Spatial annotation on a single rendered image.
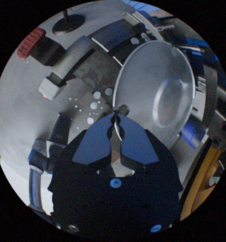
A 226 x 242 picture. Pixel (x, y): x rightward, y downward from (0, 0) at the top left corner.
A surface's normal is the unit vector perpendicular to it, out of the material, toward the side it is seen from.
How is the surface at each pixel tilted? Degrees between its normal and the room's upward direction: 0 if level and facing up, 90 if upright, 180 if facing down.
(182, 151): 90
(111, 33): 0
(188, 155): 90
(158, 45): 2
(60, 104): 0
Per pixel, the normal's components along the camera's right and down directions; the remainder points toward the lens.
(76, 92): 0.31, 0.50
